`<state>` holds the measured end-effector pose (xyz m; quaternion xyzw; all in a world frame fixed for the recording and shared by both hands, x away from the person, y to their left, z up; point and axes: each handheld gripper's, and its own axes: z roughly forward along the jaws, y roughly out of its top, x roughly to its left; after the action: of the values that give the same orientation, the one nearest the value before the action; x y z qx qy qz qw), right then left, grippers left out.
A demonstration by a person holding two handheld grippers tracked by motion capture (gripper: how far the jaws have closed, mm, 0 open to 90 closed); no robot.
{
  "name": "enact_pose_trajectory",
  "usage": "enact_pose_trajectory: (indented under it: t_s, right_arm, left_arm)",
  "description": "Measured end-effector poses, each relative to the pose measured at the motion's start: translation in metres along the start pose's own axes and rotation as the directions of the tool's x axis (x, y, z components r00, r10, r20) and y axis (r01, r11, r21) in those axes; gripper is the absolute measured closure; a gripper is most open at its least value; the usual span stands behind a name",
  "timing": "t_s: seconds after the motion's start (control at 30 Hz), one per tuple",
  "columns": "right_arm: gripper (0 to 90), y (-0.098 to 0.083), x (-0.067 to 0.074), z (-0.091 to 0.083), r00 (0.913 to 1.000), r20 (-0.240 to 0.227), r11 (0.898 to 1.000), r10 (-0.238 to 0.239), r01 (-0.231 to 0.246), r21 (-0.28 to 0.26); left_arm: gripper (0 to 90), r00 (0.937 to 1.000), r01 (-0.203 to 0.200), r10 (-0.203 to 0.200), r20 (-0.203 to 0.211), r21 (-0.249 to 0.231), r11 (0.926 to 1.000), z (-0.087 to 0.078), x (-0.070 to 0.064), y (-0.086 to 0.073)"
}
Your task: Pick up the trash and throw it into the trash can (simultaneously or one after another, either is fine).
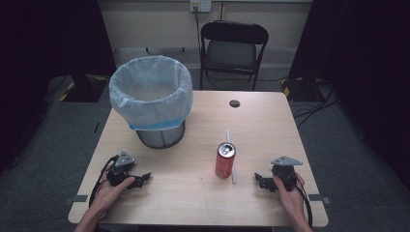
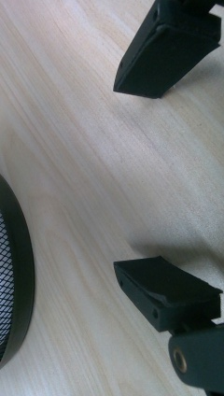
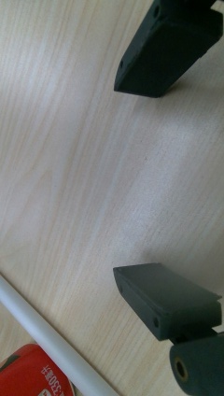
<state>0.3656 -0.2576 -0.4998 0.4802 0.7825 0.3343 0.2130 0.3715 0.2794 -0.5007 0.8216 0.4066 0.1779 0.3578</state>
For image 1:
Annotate translucent plastic bin bag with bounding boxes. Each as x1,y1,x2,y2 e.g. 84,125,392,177
108,55,194,131

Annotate metal mesh trash bin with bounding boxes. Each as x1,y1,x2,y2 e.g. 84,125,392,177
135,119,187,150

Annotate black outlet cable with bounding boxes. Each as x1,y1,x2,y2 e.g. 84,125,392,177
192,5,203,55

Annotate black folding chair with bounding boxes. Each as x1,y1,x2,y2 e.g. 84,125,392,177
199,19,270,92

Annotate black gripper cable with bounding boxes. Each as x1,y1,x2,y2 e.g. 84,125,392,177
283,170,314,228
88,154,120,208

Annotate person's right hand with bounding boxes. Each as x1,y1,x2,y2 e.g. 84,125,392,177
273,172,308,223

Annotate white wall outlet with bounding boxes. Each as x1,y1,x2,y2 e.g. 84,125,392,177
189,0,213,14

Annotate white straw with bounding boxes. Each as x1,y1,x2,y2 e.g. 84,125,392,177
225,129,238,186

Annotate person's left hand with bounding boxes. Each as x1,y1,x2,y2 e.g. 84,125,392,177
92,159,136,218

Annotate red soda can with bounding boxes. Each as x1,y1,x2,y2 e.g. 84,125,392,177
214,141,237,180

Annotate grey tape strip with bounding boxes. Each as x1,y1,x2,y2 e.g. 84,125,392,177
307,193,332,205
63,194,89,206

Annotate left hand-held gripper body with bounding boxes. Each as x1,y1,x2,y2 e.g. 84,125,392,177
105,150,136,188

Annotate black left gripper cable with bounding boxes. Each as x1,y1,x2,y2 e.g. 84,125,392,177
88,154,120,208

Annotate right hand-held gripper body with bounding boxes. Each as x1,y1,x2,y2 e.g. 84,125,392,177
270,155,304,193

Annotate black stand base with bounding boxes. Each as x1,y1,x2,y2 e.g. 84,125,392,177
279,76,325,103
58,71,111,103

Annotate black floor cables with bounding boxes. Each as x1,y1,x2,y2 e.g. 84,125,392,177
290,79,340,129

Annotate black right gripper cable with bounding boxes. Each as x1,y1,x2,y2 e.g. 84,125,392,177
283,170,314,228

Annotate dark curtain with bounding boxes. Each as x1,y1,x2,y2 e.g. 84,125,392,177
287,0,410,191
0,0,117,173

